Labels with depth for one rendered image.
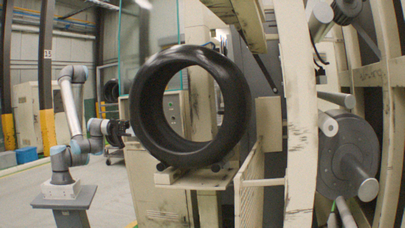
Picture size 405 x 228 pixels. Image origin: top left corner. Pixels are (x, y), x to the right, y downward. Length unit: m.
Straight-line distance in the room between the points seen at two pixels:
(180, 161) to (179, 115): 0.87
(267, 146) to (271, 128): 0.10
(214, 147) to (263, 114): 0.41
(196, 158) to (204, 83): 0.53
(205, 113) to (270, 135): 0.40
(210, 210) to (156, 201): 0.66
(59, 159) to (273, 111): 1.44
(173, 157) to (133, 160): 1.03
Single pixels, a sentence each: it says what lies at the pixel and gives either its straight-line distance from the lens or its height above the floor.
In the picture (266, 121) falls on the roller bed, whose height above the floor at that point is 1.07.
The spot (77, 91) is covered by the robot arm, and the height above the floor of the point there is 1.34.
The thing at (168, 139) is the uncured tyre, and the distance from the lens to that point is 1.73.
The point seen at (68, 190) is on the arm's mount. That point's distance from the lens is 2.03.
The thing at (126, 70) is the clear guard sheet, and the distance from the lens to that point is 2.43.
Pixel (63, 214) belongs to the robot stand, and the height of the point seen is 0.47.
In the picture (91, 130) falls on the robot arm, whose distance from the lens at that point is 1.77.
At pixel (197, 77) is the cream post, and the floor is 1.33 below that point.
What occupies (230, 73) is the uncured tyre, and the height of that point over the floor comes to 1.32.
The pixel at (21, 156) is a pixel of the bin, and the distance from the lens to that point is 6.92.
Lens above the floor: 1.26
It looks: 4 degrees down
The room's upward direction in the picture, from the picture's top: 4 degrees counter-clockwise
